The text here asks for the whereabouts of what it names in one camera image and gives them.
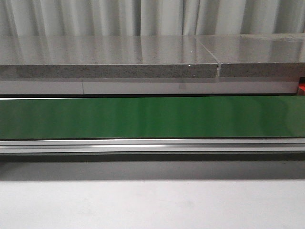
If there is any grey stone countertop slab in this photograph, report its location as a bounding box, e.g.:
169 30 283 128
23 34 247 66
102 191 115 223
0 36 218 79

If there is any green conveyor belt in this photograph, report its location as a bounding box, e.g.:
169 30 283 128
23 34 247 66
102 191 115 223
0 95 305 139

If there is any red object at edge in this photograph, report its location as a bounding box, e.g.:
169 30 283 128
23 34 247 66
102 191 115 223
297 83 305 95

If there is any grey stone slab right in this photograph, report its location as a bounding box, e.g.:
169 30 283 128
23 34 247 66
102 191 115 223
195 34 305 81

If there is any white pleated curtain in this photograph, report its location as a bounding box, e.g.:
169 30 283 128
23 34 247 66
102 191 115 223
0 0 305 36

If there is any aluminium conveyor side rail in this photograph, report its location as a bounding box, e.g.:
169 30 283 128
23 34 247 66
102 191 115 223
0 138 305 156

